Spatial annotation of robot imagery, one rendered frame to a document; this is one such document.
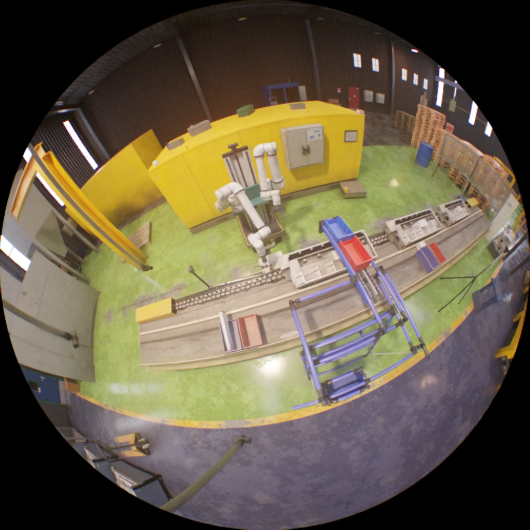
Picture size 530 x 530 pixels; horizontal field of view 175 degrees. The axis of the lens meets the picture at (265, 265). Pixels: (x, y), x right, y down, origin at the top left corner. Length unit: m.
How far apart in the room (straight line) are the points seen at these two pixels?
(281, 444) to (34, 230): 8.31
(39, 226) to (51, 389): 5.84
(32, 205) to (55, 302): 3.68
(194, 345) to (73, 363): 4.20
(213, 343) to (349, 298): 1.55
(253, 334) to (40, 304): 5.22
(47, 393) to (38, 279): 4.84
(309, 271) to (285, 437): 2.32
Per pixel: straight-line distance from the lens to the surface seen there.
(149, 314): 2.61
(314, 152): 3.38
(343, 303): 1.91
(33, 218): 7.71
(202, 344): 2.09
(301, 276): 1.75
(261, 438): 2.91
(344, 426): 2.85
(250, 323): 1.88
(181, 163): 3.24
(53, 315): 5.59
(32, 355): 5.36
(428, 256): 2.71
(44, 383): 9.06
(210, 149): 3.13
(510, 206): 6.38
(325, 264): 1.86
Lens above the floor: 2.53
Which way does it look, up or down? 58 degrees down
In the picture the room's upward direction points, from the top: 22 degrees counter-clockwise
